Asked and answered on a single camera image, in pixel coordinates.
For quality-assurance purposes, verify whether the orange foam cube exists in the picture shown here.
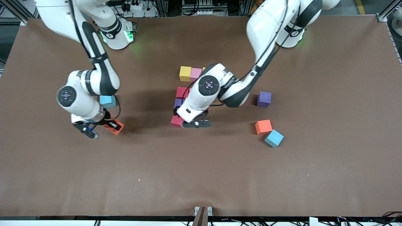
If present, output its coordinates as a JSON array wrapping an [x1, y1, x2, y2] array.
[[104, 119, 125, 136], [255, 120, 273, 136]]

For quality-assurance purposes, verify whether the light pink foam cube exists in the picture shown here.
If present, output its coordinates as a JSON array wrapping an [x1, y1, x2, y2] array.
[[190, 67, 202, 83]]

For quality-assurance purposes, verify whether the cyan foam cube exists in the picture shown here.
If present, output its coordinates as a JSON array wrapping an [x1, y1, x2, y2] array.
[[264, 129, 284, 148], [100, 95, 117, 109]]

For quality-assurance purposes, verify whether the brown table mat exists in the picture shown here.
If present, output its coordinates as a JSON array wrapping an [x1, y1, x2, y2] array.
[[0, 16, 402, 218]]

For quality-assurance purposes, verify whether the metal equipment rack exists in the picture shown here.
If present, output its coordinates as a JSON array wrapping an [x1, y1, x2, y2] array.
[[182, 0, 228, 17]]

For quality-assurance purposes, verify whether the bag of orange items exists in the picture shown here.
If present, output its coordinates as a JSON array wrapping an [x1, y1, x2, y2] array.
[[250, 0, 262, 17]]

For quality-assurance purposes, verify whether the white power strip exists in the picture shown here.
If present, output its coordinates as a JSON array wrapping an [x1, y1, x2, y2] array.
[[121, 0, 143, 11]]

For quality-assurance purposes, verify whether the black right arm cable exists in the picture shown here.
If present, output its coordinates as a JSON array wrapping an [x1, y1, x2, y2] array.
[[68, 0, 121, 120]]

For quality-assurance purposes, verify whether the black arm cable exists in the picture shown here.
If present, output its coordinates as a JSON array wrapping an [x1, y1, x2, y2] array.
[[68, 0, 121, 120], [187, 0, 302, 109]]

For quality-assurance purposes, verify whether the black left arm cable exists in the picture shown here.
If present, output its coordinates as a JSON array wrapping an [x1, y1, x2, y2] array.
[[187, 0, 302, 109]]

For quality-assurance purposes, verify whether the small metal bracket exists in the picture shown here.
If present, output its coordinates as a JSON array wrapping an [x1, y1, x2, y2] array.
[[194, 206, 213, 216]]

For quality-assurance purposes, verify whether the brown upright post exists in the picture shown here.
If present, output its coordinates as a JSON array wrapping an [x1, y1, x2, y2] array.
[[192, 207, 209, 226]]

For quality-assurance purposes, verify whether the aluminium frame profile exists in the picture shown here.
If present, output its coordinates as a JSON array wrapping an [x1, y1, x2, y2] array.
[[375, 0, 402, 22], [0, 0, 41, 26]]

